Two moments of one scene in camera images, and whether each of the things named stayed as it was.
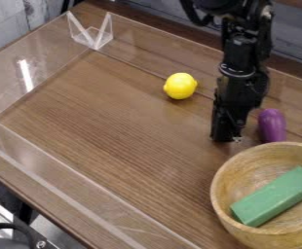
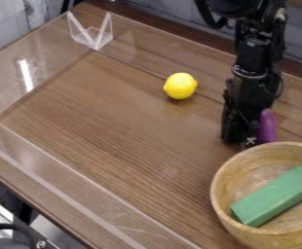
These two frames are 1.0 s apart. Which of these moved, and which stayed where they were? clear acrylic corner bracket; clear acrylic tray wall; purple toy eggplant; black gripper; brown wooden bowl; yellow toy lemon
Moved: black gripper; purple toy eggplant
Stayed: clear acrylic corner bracket; brown wooden bowl; yellow toy lemon; clear acrylic tray wall
